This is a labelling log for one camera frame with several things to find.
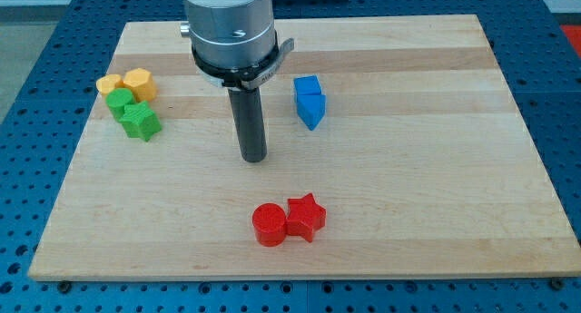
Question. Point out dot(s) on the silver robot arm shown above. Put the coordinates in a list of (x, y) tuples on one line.
[(231, 33)]

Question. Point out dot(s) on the red star block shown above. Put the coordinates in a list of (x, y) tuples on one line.
[(305, 217)]

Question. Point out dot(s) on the green star block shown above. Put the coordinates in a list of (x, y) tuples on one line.
[(139, 120)]

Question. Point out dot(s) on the blue triangular block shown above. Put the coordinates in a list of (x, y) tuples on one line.
[(311, 108)]

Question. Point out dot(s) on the black cylindrical pointer rod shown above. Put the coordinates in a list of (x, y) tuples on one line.
[(247, 114)]

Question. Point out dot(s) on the blue cube block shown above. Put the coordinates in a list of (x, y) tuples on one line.
[(307, 85)]

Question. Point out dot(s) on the red cylinder block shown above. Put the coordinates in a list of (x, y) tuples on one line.
[(269, 223)]

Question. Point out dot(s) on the black clamp with metal band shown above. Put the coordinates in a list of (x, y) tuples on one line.
[(246, 78)]

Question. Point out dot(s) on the wooden board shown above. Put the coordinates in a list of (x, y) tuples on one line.
[(422, 161)]

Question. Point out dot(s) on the yellow hexagon block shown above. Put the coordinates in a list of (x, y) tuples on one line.
[(141, 83)]

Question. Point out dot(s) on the green cylinder block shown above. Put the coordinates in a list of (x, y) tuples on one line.
[(117, 100)]

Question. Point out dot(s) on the yellow cylinder block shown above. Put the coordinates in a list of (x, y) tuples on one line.
[(108, 83)]

